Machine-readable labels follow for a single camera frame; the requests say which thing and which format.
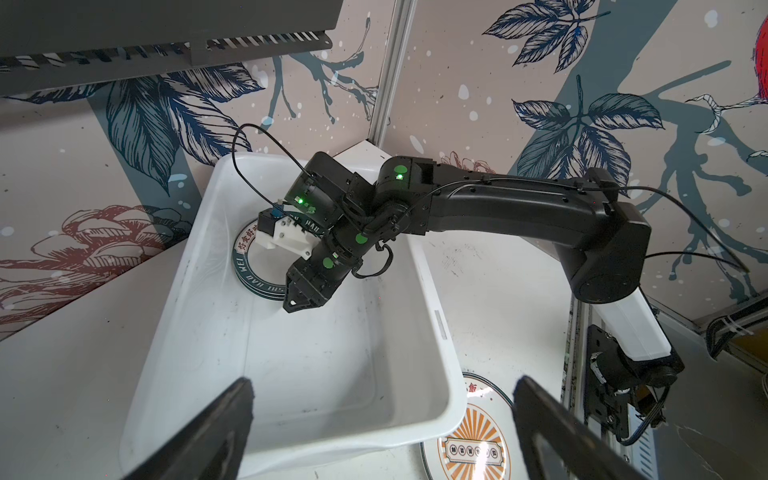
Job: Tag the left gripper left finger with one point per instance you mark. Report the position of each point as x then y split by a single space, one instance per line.
212 445

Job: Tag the green rim plate large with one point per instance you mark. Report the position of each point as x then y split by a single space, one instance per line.
261 271

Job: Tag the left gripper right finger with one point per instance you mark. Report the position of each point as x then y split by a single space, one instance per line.
555 445

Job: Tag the white plastic bin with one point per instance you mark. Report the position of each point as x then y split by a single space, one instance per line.
373 369

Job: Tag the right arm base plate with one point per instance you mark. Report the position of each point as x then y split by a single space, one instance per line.
606 393

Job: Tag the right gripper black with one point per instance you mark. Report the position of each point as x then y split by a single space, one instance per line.
312 283

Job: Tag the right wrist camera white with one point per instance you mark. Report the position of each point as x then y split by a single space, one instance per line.
284 232

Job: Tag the orange sunburst plate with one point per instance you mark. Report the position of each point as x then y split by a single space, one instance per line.
478 447

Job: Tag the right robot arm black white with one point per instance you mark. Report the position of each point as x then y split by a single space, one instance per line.
601 243

